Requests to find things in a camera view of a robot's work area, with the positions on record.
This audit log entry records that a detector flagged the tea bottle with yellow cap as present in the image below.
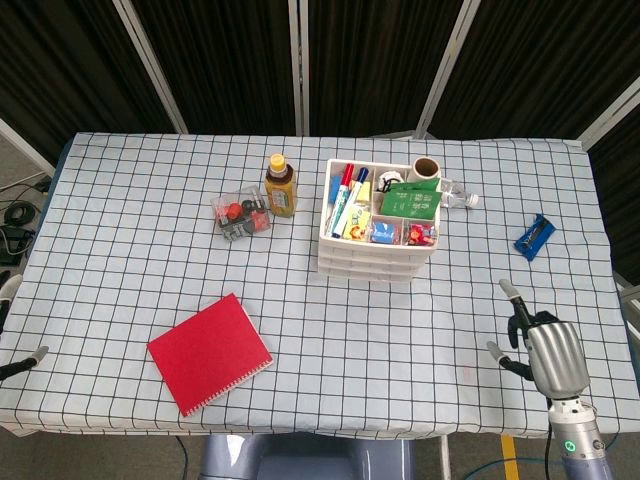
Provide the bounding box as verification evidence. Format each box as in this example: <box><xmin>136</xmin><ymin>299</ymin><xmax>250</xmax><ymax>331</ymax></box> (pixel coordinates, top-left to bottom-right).
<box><xmin>263</xmin><ymin>152</ymin><xmax>299</xmax><ymax>219</ymax></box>

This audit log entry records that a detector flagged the white desk organizer with drawers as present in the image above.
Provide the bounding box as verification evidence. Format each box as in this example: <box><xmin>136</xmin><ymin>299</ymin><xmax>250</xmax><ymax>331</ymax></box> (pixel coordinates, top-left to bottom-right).
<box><xmin>317</xmin><ymin>158</ymin><xmax>444</xmax><ymax>282</ymax></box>

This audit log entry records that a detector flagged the whiteboard marker with blue cap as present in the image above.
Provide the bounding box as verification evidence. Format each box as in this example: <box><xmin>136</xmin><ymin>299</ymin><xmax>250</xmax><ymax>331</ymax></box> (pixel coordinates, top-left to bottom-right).
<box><xmin>332</xmin><ymin>167</ymin><xmax>369</xmax><ymax>240</ymax></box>

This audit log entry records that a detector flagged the black cable under table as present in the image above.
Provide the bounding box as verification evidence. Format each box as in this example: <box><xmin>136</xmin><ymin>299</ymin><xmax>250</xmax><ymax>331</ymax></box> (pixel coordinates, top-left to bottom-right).
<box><xmin>173</xmin><ymin>435</ymin><xmax>192</xmax><ymax>480</ymax></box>

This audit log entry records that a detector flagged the clear plastic water bottle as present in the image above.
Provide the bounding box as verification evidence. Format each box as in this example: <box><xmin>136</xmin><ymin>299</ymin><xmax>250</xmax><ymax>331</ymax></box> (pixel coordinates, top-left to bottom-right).
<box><xmin>439</xmin><ymin>178</ymin><xmax>480</xmax><ymax>210</ymax></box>

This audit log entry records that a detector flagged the blue candy packet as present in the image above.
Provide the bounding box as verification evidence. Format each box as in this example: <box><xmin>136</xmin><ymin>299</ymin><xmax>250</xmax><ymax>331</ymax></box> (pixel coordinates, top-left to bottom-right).
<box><xmin>370</xmin><ymin>219</ymin><xmax>401</xmax><ymax>245</ymax></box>

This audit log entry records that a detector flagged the blue snack bar wrapper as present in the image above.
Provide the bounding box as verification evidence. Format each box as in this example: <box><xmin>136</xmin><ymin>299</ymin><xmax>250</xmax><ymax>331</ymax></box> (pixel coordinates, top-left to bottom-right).
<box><xmin>513</xmin><ymin>213</ymin><xmax>557</xmax><ymax>262</ymax></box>

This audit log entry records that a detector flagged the black cable along right arm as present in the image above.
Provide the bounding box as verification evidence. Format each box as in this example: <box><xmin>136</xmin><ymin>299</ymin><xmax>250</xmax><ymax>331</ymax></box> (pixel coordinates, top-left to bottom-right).
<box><xmin>543</xmin><ymin>398</ymin><xmax>557</xmax><ymax>480</ymax></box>

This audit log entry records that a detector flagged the cardboard tape roll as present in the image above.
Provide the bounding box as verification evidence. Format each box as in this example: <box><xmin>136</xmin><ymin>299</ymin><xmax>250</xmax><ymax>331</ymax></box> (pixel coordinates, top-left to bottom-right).
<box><xmin>405</xmin><ymin>156</ymin><xmax>442</xmax><ymax>185</ymax></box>

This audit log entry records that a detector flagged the green tea packet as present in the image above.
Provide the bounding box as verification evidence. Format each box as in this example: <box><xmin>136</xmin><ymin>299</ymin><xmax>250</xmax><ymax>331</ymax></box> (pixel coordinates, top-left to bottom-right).
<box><xmin>390</xmin><ymin>180</ymin><xmax>443</xmax><ymax>194</ymax></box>
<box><xmin>380</xmin><ymin>189</ymin><xmax>442</xmax><ymax>220</ymax></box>

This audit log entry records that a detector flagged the red candy packet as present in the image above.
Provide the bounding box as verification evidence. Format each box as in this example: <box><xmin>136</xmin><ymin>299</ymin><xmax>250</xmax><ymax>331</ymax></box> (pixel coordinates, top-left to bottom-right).
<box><xmin>405</xmin><ymin>222</ymin><xmax>436</xmax><ymax>247</ymax></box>

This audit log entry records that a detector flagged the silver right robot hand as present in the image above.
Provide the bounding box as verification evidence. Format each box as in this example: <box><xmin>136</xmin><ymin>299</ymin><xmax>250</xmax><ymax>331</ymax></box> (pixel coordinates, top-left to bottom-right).
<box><xmin>487</xmin><ymin>278</ymin><xmax>592</xmax><ymax>400</ymax></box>

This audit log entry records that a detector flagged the black folding partition screen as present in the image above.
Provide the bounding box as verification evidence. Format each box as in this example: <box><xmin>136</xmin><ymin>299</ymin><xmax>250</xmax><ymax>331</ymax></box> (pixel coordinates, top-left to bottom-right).
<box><xmin>0</xmin><ymin>0</ymin><xmax>640</xmax><ymax>301</ymax></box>

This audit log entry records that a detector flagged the clear plastic drawer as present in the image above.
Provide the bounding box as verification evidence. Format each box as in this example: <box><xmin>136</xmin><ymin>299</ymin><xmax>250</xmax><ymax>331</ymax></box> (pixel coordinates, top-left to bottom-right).
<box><xmin>320</xmin><ymin>248</ymin><xmax>437</xmax><ymax>264</ymax></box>

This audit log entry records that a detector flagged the clear box of coffee capsules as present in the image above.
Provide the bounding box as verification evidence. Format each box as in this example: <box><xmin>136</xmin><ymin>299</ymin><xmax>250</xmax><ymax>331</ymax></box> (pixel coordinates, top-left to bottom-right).
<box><xmin>210</xmin><ymin>184</ymin><xmax>274</xmax><ymax>245</ymax></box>

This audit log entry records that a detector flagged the grey-blue robot torso base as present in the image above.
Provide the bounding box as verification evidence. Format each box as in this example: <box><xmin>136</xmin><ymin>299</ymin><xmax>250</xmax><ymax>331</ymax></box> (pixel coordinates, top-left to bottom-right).
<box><xmin>199</xmin><ymin>433</ymin><xmax>416</xmax><ymax>480</ymax></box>

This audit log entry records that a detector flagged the red spiral notebook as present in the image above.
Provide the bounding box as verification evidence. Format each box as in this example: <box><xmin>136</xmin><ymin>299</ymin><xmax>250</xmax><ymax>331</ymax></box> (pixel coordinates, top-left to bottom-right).
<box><xmin>146</xmin><ymin>292</ymin><xmax>275</xmax><ymax>419</ymax></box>

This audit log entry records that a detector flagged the coiled black floor cable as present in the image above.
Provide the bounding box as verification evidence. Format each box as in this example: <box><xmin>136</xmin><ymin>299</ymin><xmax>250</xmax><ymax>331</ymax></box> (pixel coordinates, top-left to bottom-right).
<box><xmin>3</xmin><ymin>199</ymin><xmax>39</xmax><ymax>226</ymax></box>

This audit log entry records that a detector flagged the checkered light blue tablecloth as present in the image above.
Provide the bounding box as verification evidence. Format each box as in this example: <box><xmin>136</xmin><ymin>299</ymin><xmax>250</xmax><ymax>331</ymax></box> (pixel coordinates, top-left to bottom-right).
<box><xmin>0</xmin><ymin>131</ymin><xmax>632</xmax><ymax>441</ymax></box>

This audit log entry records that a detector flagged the blue floor cable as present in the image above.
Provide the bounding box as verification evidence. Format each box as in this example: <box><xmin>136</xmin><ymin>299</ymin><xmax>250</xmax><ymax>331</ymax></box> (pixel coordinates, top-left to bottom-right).
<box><xmin>472</xmin><ymin>434</ymin><xmax>621</xmax><ymax>480</ymax></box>

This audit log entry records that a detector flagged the whiteboard marker with red cap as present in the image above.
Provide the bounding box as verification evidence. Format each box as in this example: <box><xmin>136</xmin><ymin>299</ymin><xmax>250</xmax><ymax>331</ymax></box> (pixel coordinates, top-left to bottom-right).
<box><xmin>327</xmin><ymin>163</ymin><xmax>355</xmax><ymax>236</ymax></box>

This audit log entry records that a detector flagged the black power adapter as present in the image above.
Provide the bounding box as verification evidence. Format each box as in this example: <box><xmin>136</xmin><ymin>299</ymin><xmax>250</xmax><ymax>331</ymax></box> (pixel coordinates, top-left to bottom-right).
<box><xmin>0</xmin><ymin>224</ymin><xmax>36</xmax><ymax>266</ymax></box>

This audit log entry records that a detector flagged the yellow snack packet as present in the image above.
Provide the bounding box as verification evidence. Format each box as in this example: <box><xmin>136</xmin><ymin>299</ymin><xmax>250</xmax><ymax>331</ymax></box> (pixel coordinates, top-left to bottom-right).
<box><xmin>344</xmin><ymin>204</ymin><xmax>372</xmax><ymax>242</ymax></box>

